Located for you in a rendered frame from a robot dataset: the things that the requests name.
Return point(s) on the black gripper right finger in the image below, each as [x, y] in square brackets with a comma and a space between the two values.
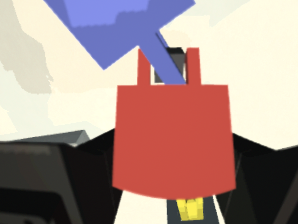
[266, 184]

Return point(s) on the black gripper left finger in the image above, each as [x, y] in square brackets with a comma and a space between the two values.
[81, 174]

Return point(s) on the yellow square bar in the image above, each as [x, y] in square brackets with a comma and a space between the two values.
[192, 211]

